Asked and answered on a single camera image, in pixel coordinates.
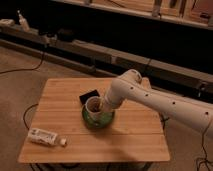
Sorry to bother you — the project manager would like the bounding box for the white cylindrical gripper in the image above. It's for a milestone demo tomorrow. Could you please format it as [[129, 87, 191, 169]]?
[[97, 90, 124, 112]]

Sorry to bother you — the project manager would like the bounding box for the white ceramic cup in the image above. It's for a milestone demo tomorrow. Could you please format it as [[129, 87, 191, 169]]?
[[85, 96, 105, 121]]

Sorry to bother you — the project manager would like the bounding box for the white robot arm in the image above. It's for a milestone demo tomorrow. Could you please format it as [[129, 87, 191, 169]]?
[[101, 69, 213, 138]]

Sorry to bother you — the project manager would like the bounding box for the green ceramic bowl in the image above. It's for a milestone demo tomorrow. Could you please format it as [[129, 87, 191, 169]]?
[[82, 106, 115, 129]]

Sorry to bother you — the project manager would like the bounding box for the small black box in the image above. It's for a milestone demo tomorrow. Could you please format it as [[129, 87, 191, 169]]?
[[79, 90, 99, 105]]

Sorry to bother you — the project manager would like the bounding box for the wooden table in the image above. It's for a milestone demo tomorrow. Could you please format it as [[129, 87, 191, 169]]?
[[18, 78, 170, 163]]

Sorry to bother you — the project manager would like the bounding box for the black power adapter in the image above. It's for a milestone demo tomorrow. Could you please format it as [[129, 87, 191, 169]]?
[[57, 29, 75, 42]]

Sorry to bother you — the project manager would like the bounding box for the white spray bottle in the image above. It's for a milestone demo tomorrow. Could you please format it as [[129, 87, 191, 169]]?
[[17, 11, 30, 31]]

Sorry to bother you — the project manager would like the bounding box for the black floor cable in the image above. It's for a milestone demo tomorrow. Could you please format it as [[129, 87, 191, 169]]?
[[22, 102, 40, 131]]

